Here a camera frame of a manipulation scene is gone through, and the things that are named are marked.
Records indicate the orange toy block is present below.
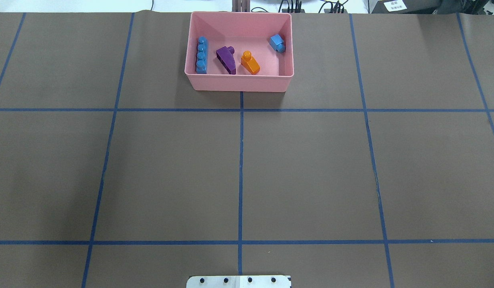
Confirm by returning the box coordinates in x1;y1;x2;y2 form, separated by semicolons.
240;50;261;75

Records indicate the purple toy block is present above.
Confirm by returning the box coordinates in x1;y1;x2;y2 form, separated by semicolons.
216;46;236;75

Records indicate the long blue studded block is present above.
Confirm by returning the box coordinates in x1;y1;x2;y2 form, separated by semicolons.
195;36;209;74

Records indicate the small blue square block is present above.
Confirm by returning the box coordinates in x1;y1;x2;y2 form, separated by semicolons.
269;34;286;53

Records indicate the pink plastic box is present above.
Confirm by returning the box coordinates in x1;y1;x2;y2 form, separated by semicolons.
184;12;294;92

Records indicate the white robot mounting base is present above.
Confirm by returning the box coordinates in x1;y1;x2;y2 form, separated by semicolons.
186;275;292;288

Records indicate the black monitor stand device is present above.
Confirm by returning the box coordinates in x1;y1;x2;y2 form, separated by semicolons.
371;0;494;15

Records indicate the aluminium frame post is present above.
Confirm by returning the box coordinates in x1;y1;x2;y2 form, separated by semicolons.
232;0;251;12

